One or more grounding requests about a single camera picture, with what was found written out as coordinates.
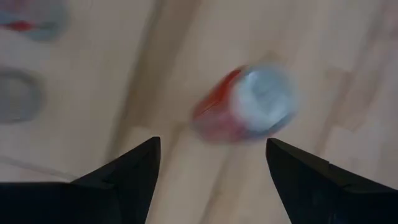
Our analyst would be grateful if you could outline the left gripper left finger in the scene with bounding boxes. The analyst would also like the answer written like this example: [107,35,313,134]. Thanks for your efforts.
[0,136,162,224]

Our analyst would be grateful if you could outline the red Fanta strawberry can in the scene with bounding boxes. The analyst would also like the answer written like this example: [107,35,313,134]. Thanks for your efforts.
[191,62,301,146]

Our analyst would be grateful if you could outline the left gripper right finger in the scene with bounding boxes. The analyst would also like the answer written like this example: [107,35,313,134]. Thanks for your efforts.
[266,138,398,224]

